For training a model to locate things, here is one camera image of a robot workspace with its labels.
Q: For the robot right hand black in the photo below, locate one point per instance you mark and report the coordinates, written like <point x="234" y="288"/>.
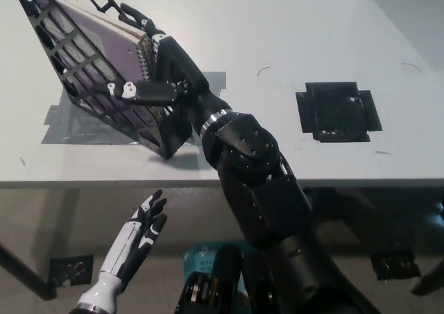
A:
<point x="180" y="71"/>

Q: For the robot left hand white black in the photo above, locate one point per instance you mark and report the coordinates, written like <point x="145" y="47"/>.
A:
<point x="128" y="244"/>

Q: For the purple spiral notebook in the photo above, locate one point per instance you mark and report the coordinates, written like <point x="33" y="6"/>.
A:
<point x="100" y="40"/>

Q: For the black mesh file shelf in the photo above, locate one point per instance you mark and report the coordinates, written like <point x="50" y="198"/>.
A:
<point x="173" y="133"/>

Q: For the black robot torso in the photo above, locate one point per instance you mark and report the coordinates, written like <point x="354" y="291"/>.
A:
<point x="225" y="276"/>

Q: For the black desk leg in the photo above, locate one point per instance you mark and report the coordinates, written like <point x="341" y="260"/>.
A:
<point x="31" y="277"/>
<point x="430" y="283"/>

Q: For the black floor tape mark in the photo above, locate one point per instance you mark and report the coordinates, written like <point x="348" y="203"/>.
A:
<point x="395" y="265"/>
<point x="71" y="270"/>

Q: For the black tape square patch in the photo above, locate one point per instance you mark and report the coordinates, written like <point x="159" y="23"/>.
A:
<point x="333" y="113"/>

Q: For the grey duct tape patch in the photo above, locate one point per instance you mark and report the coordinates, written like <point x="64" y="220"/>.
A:
<point x="69" y="127"/>

